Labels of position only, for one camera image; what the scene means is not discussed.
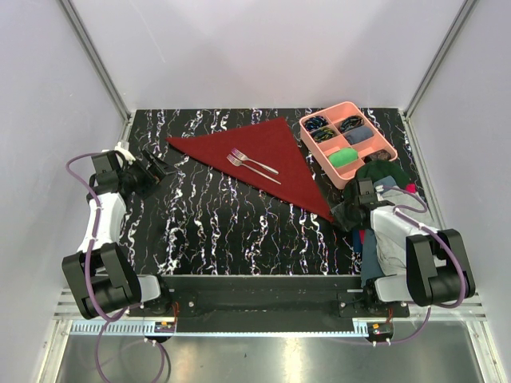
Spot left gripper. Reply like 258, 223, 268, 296
119, 148, 177, 199

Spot silver fork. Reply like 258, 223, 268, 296
231, 148, 279, 175
227, 154, 281, 184

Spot red cloth napkin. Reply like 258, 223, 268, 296
167, 117, 334, 222

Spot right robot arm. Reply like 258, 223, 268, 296
331, 178, 476, 317

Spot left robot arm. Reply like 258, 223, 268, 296
61, 144, 172, 320

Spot green rolled cloth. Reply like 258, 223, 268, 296
328, 148, 358, 168

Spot dark green cloth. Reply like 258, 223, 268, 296
343, 160, 411, 200

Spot grey cloth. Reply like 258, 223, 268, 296
370, 186, 435, 276

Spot magenta cloth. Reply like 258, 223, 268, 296
405, 184, 417, 194

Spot pink compartment tray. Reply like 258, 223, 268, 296
299, 101, 398, 189

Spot blue rolled cloth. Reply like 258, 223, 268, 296
344, 125, 374, 145

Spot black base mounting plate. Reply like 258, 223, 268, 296
132, 275, 410, 337

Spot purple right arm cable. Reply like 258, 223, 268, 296
331, 185, 469, 346

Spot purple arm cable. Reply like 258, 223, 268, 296
65, 153, 171, 382
331, 185, 469, 346

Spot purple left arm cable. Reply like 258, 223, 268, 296
65, 153, 171, 382

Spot left aluminium frame post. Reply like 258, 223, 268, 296
57, 0, 131, 124

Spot aluminium frame post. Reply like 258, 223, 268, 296
402, 0, 480, 120
57, 0, 131, 124

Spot right aluminium frame post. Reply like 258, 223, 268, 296
402, 0, 480, 120

